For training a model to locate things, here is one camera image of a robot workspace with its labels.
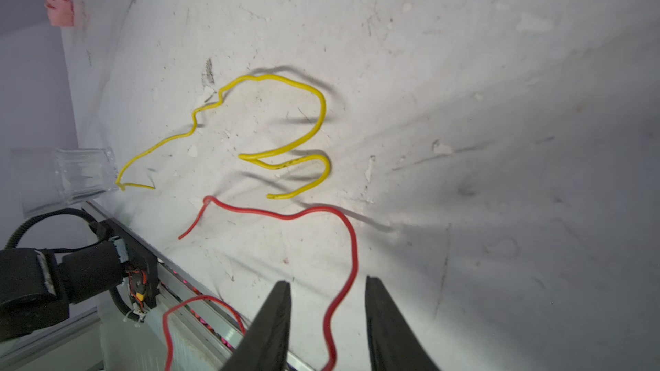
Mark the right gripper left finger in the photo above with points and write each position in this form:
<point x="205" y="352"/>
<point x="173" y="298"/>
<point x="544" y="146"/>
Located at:
<point x="265" y="345"/>

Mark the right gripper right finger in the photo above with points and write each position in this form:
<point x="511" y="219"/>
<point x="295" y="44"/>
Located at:
<point x="391" y="341"/>

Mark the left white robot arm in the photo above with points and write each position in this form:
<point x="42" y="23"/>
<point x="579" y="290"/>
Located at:
<point x="39" y="285"/>

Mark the clear plastic cup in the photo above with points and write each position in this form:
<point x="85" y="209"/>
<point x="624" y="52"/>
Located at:
<point x="52" y="179"/>

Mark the small pink object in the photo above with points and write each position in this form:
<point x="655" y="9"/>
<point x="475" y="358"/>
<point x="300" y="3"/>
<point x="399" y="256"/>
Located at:
<point x="60" y="13"/>

